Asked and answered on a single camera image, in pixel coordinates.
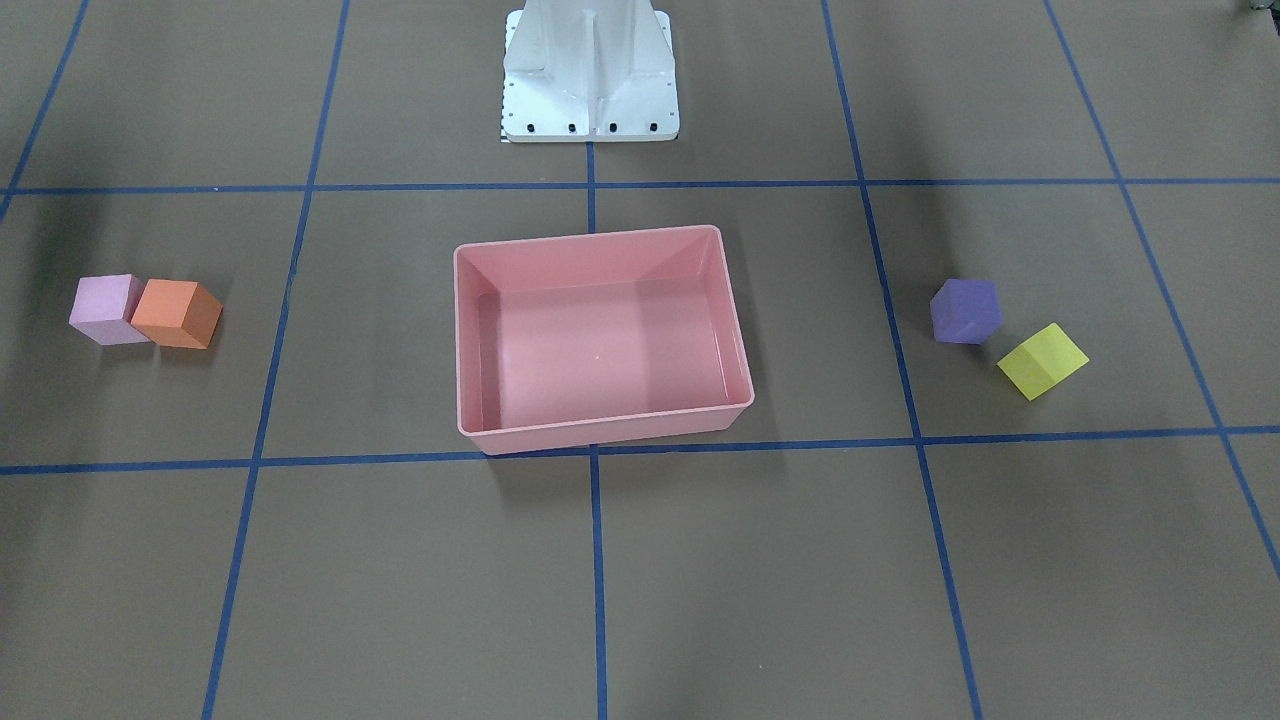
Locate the yellow foam block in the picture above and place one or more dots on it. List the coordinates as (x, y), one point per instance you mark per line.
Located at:
(1042, 361)

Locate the pink foam block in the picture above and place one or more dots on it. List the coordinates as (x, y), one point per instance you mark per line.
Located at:
(103, 308)

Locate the orange foam block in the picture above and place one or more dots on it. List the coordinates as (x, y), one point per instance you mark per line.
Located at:
(177, 314)

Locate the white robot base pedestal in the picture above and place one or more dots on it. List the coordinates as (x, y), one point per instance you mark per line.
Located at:
(589, 72)

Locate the pink plastic bin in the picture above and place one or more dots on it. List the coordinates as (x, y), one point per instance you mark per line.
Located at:
(597, 338)

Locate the purple foam block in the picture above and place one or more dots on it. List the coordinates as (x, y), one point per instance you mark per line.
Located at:
(966, 312)

